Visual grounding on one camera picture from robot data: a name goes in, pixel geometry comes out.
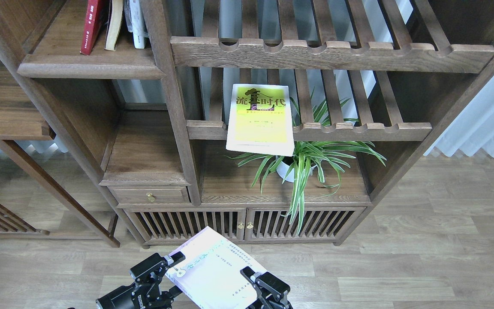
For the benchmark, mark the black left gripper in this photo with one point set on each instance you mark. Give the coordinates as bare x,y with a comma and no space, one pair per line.
145,292

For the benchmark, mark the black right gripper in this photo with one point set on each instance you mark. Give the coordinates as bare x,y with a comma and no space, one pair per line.
271,291

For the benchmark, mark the white cover book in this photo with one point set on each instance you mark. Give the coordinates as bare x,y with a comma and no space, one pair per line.
210,275

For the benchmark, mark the red cover book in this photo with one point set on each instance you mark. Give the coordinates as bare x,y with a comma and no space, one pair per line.
96,12

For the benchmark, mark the brass drawer knob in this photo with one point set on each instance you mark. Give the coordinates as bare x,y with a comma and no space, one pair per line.
150,197

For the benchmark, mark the white plant pot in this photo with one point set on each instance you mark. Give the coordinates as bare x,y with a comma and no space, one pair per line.
284,166

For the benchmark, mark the green spider plant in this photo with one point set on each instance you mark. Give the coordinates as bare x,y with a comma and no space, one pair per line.
311,155

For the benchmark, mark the yellow green cover book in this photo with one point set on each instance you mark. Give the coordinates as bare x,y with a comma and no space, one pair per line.
260,120

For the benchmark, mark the dark wooden bookshelf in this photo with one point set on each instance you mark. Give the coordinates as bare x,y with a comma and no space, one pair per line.
153,120

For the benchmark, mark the upright white book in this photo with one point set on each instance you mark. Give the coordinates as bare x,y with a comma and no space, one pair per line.
138,27

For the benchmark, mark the upright tan book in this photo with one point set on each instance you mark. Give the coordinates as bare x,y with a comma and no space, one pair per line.
115,14

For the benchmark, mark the white curtain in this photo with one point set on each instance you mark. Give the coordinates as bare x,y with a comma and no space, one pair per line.
473,129

